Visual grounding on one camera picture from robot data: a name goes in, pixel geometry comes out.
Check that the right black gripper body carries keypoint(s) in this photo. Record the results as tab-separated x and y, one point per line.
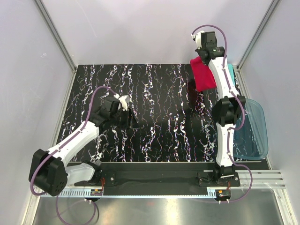
199	51

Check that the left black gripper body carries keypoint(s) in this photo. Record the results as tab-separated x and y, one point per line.
120	119

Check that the red t shirt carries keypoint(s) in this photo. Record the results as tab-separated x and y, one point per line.
203	76

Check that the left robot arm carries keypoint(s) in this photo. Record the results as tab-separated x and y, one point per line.
49	169

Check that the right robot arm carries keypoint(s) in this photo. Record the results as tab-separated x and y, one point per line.
225	112

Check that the folded cyan t shirt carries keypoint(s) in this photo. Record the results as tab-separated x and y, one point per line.
231	70

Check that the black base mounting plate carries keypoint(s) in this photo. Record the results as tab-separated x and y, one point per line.
179	179

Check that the clear blue plastic bin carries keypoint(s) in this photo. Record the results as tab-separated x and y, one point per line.
251	141

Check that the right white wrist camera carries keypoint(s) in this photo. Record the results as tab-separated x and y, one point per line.
197	37

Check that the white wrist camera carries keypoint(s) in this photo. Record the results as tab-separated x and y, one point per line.
124	100
197	37

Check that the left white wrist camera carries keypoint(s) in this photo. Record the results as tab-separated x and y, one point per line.
124	100

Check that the right aluminium frame post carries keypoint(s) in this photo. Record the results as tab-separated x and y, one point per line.
261	27

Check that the aluminium frame post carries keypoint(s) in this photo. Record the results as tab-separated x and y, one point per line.
261	27
59	42

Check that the left aluminium frame post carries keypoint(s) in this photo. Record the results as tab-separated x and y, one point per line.
59	42

